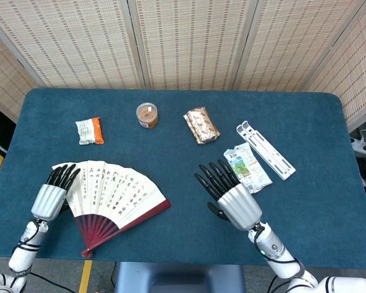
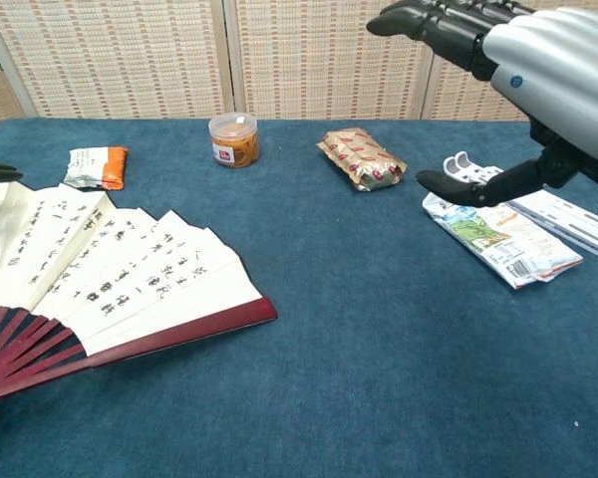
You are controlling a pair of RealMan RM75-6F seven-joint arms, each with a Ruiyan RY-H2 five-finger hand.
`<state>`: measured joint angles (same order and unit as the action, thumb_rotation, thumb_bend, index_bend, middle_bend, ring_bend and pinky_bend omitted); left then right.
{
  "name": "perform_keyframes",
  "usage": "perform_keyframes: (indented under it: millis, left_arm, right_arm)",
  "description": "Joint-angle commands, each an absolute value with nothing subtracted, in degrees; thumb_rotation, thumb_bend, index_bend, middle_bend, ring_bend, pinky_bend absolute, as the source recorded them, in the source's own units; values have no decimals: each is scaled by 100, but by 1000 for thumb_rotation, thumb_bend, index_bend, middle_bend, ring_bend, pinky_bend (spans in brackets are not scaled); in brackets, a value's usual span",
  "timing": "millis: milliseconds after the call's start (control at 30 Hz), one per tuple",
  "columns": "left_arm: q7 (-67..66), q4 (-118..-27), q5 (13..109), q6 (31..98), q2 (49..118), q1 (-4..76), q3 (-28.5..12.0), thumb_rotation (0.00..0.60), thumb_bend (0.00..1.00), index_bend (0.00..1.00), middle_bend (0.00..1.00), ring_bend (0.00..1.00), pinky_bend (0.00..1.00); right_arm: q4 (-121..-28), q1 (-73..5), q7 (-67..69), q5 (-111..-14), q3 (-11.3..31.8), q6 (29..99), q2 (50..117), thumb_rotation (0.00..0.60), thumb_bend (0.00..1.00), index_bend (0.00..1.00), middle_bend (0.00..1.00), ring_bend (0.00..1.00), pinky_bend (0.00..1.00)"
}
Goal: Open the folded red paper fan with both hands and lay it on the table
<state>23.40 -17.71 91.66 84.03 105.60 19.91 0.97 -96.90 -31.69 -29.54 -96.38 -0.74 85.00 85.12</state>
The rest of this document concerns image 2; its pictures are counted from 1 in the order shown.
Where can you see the white plastic rack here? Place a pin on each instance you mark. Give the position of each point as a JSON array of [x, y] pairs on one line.
[[573, 224]]

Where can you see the gold red snack package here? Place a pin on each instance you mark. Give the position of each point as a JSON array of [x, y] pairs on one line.
[[364, 159]]

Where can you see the orange white snack packet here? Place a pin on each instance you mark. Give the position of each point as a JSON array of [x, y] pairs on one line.
[[99, 167]]

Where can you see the red-ribbed paper folding fan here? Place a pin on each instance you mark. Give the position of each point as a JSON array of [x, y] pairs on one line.
[[129, 269]]

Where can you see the clear jar of rubber bands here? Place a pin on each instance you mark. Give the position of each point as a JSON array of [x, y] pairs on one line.
[[235, 144]]

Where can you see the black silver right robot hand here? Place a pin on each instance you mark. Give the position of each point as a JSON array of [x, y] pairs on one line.
[[553, 65]]

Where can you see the white green snack bag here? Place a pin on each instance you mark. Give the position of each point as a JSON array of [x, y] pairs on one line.
[[508, 244]]

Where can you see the blue carpet table cover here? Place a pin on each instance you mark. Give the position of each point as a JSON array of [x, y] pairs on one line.
[[379, 348]]

